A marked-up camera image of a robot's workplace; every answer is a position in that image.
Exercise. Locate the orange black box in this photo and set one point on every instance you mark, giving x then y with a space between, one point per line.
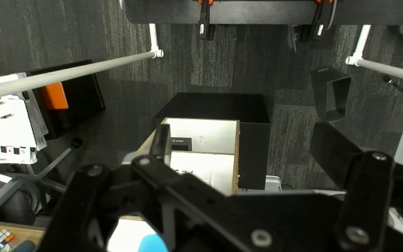
55 97

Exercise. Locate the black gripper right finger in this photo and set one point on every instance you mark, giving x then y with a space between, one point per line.
374 185

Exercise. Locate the rubiks cube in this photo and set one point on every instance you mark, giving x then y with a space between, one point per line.
6 237

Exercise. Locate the white box device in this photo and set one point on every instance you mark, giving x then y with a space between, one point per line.
22 127

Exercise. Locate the blue plastic cup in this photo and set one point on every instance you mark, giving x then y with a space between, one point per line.
134 235

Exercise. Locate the black open bin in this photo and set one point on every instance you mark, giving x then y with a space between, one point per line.
330 91

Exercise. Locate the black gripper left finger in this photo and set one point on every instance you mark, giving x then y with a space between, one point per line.
185 211

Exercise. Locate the white wooden shelf unit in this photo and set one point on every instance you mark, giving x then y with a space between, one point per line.
222 139

